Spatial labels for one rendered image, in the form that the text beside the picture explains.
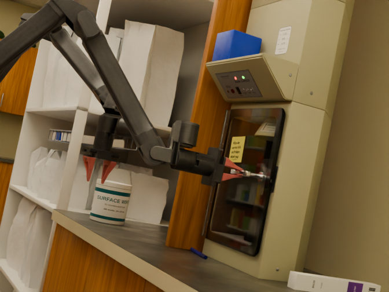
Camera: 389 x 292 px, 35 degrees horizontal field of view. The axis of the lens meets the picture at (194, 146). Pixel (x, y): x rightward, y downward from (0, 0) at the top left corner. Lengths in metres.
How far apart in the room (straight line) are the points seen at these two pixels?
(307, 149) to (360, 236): 0.43
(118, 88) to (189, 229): 0.56
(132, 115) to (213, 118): 0.43
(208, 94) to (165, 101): 1.04
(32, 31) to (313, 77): 0.74
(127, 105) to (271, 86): 0.38
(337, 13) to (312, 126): 0.31
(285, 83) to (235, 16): 0.44
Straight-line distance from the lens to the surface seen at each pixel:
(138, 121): 1.57
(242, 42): 1.80
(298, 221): 1.68
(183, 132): 1.58
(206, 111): 1.92
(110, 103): 1.88
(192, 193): 1.91
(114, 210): 2.23
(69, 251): 2.23
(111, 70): 1.59
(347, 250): 2.02
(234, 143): 1.81
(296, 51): 1.68
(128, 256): 1.64
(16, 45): 1.61
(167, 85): 2.97
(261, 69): 1.63
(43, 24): 1.62
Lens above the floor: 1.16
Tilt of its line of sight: 3 degrees up
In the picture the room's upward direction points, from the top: 11 degrees clockwise
